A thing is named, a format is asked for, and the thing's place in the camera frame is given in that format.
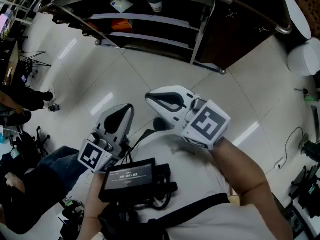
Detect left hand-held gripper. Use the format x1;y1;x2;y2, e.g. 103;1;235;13
77;103;135;174

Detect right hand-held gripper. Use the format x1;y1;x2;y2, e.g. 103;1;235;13
145;84;232;151

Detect person's left forearm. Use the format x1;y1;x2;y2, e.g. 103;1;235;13
83;170;113;220

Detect person's right forearm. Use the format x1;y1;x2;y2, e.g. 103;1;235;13
210;137;270;204

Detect person's black shoe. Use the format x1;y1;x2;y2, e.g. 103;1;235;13
152;116;174;133

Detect black monitor screen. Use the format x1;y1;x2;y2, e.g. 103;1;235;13
98;157;157;204

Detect person's white shirt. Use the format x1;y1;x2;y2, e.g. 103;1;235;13
129;130;288;240

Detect grey office chair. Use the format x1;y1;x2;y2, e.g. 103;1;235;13
11;125;51;158

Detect orange box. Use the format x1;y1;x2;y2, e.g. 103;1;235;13
110;18;134;31

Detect black tripod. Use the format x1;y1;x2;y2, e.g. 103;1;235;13
18;49;53;69

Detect white tissue packet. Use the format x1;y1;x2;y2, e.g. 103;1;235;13
108;0;135;14

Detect wooden desk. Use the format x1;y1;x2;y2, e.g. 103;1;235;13
0;40;20;85

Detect white power strip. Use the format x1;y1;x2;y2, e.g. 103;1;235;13
274;157;286;170

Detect white round stool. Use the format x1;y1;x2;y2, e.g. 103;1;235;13
286;37;320;77

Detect black device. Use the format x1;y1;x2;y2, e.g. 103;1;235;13
298;139;320;163

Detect black equipment cases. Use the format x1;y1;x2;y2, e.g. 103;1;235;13
287;163;320;240

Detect black camera rig with cables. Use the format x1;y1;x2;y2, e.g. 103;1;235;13
139;163;179;211

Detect black wire crate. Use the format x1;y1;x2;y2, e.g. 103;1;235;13
19;59;34;79

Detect black chest strap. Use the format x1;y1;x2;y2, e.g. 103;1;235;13
99;192;231;240

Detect black floor cable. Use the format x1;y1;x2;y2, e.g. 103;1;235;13
277;126;305;170

